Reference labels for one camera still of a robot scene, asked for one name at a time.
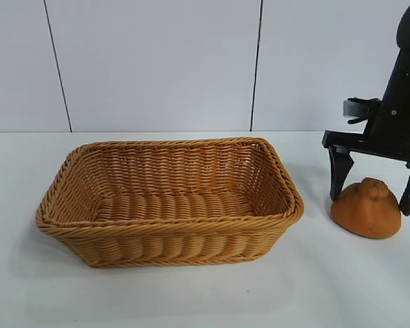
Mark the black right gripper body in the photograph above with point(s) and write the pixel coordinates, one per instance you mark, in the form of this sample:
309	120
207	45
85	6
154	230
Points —
399	136

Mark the orange-brown bumpy bread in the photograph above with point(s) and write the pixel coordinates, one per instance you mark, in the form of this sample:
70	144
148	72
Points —
365	215

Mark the woven wicker basket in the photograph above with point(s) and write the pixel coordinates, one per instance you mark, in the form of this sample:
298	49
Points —
171	239

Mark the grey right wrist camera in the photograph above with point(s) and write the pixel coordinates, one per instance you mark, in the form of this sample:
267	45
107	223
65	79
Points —
352	107

